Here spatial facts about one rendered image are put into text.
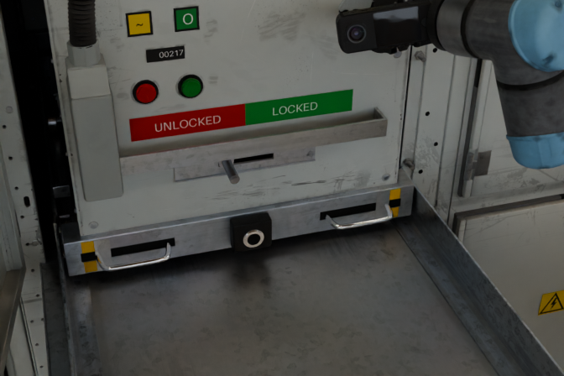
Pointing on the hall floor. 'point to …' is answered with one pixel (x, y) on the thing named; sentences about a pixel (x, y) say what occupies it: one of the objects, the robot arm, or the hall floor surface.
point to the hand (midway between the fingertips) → (341, 12)
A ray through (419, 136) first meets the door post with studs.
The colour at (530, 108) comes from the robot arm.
